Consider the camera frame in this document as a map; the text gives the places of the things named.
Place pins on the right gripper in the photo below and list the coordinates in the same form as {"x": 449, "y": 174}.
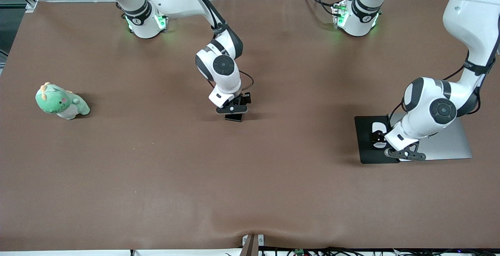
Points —
{"x": 243, "y": 100}

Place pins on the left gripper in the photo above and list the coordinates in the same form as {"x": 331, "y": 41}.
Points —
{"x": 378, "y": 136}

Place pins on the black smartphone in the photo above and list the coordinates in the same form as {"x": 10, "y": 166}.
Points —
{"x": 233, "y": 118}

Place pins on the white computer mouse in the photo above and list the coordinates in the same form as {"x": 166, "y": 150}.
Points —
{"x": 378, "y": 126}

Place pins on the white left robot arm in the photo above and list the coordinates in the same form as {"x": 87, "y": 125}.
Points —
{"x": 468, "y": 13}

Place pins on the black mouse pad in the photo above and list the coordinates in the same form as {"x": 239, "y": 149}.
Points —
{"x": 365, "y": 146}

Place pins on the silver closed laptop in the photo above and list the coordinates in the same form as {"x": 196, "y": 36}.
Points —
{"x": 449, "y": 142}

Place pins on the brown table cover sheet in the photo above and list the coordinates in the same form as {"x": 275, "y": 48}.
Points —
{"x": 156, "y": 170}

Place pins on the small green circuit board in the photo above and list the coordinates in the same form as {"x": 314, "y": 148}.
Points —
{"x": 299, "y": 252}

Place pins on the green dinosaur plush toy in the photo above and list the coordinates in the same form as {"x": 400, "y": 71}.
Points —
{"x": 58, "y": 101}

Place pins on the brown post with brackets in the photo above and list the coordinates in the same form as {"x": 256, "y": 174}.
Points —
{"x": 250, "y": 246}

